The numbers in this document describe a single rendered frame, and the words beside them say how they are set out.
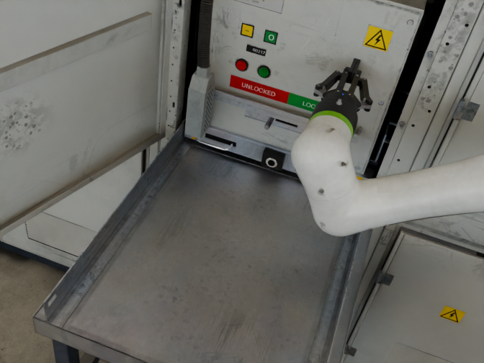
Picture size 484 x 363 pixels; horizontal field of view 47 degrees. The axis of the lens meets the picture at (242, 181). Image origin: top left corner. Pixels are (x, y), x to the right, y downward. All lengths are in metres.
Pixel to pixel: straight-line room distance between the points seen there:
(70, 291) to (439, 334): 1.15
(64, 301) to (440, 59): 0.97
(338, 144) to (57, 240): 1.46
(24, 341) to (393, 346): 1.30
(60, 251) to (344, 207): 1.44
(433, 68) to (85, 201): 1.21
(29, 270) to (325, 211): 1.59
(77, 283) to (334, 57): 0.78
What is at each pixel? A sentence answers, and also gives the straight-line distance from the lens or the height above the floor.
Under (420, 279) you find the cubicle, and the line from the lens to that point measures 1.73.
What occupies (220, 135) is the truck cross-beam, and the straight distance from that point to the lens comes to 1.58.
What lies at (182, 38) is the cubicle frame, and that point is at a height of 1.17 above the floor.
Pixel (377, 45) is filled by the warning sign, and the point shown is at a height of 1.29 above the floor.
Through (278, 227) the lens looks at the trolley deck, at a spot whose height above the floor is 0.85.
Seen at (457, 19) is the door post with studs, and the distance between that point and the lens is 1.31.
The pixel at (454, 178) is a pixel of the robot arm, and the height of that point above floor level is 1.26.
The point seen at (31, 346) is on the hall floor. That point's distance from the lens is 2.22.
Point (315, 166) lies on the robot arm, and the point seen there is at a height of 1.24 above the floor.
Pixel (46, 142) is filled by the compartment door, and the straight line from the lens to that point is 1.38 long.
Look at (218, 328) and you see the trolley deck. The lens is 1.22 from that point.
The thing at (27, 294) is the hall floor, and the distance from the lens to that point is 2.35.
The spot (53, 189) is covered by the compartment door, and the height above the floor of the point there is 0.86.
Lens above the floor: 1.86
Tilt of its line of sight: 41 degrees down
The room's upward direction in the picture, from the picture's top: 10 degrees clockwise
